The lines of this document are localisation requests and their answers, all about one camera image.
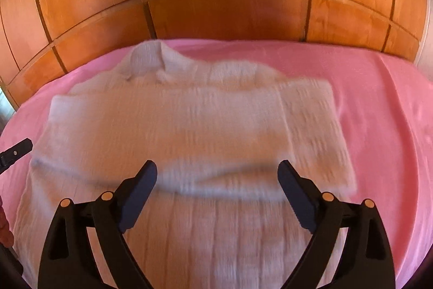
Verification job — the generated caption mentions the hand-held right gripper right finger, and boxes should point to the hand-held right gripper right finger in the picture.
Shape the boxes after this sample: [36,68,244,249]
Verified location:
[277,160,396,289]

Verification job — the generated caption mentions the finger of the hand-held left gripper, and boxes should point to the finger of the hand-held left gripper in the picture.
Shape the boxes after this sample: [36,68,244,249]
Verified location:
[0,138,34,175]

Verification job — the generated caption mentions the white knit sweater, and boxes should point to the white knit sweater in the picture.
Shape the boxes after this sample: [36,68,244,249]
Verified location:
[13,40,360,289]

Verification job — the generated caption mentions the wooden wardrobe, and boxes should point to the wooden wardrobe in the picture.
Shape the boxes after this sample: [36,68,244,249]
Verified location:
[0,0,433,109]

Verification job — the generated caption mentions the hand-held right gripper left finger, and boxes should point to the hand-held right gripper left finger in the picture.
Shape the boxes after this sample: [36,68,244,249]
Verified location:
[38,160,158,289]

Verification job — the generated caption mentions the person's left hand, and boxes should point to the person's left hand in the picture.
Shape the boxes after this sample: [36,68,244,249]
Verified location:
[0,197,15,248]

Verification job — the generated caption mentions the pink blanket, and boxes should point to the pink blanket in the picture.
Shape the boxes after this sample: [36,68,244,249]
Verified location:
[0,38,433,289]

